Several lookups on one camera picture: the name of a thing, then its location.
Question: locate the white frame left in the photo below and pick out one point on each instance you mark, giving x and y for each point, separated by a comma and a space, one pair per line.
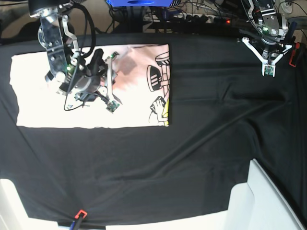
13, 215

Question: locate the white frame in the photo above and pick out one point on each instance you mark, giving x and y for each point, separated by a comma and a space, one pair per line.
13, 215
258, 204

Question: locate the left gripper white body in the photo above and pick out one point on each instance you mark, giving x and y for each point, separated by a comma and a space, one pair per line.
268, 58

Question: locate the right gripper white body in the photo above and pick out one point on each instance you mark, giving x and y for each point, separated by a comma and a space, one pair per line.
85, 83

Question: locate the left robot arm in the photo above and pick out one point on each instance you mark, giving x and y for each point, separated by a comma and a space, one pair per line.
272, 39

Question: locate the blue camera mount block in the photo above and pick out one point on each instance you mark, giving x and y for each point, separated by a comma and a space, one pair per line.
155, 3

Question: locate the black power strip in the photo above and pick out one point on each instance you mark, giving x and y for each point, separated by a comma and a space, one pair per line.
189, 18

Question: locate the white frame right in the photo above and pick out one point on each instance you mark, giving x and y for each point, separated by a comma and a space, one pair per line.
258, 204

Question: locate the red clamp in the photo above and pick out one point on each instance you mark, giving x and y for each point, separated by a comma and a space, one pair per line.
295, 55
78, 219

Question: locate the black table cloth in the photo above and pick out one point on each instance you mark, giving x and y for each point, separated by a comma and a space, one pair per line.
223, 114

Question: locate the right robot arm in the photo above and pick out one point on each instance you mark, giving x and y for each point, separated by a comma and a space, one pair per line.
61, 44

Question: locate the light pink T-shirt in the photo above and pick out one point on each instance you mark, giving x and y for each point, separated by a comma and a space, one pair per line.
142, 84

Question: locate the red clamp at bottom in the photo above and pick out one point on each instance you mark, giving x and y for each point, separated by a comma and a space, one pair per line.
78, 219

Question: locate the red clamp at right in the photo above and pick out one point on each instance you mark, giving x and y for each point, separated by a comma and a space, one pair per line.
295, 55

